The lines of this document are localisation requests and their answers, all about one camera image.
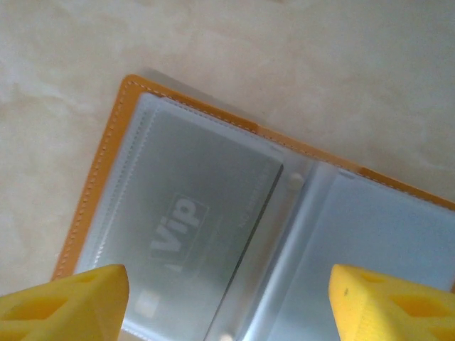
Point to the tan leather card holder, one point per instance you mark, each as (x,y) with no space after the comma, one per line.
(106,152)

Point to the silver VIP card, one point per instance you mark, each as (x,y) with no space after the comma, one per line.
(199,177)

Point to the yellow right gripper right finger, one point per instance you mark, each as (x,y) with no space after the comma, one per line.
(391,309)

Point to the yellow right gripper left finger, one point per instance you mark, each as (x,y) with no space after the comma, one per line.
(64,305)

